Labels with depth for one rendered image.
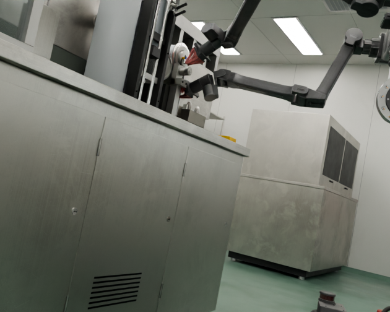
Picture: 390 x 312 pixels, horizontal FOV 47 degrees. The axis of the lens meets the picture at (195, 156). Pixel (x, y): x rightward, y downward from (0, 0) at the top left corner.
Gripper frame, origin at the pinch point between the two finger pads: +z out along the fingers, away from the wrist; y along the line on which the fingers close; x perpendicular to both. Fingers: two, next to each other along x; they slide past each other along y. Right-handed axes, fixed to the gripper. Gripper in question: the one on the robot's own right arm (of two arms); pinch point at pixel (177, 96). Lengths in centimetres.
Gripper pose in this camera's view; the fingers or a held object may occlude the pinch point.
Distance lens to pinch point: 219.4
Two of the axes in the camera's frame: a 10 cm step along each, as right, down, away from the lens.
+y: 5.0, 1.7, 8.5
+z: -8.3, 3.6, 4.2
